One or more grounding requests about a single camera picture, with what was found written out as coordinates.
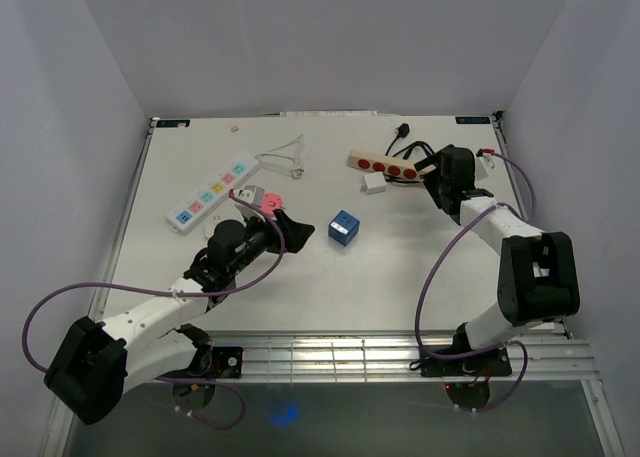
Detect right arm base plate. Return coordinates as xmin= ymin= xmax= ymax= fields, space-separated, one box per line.
xmin=409 ymin=345 xmax=512 ymax=377

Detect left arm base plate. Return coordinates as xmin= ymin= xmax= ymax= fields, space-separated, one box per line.
xmin=202 ymin=346 xmax=244 ymax=379

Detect white power cord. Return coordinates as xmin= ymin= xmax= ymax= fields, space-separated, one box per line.
xmin=253 ymin=133 xmax=307 ymax=182

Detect black power cord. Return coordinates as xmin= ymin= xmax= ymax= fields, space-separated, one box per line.
xmin=383 ymin=122 xmax=437 ymax=188

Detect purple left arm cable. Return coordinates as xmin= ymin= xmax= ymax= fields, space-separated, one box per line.
xmin=22 ymin=196 xmax=289 ymax=431

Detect small white plug adapter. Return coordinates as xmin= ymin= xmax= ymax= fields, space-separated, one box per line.
xmin=203 ymin=214 xmax=222 ymax=240

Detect white multicolour power strip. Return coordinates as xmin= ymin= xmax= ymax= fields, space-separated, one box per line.
xmin=166 ymin=152 xmax=260 ymax=235

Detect papers at back edge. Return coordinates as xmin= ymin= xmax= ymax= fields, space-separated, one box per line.
xmin=277 ymin=110 xmax=398 ymax=118

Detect blue cube socket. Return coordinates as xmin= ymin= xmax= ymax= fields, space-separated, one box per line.
xmin=328 ymin=210 xmax=360 ymax=247

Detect pink plug adapter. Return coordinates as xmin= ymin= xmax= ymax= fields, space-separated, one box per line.
xmin=261 ymin=192 xmax=284 ymax=217

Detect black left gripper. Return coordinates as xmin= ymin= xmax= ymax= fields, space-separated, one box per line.
xmin=229 ymin=208 xmax=314 ymax=276

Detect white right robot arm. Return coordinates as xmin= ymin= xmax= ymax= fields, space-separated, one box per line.
xmin=414 ymin=145 xmax=580 ymax=374

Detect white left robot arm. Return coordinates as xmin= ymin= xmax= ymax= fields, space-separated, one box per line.
xmin=44 ymin=209 xmax=315 ymax=425

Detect white usb charger plug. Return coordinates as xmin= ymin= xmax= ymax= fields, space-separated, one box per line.
xmin=361 ymin=172 xmax=387 ymax=195

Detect beige red power strip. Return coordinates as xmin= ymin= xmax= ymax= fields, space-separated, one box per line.
xmin=347 ymin=149 xmax=429 ymax=182

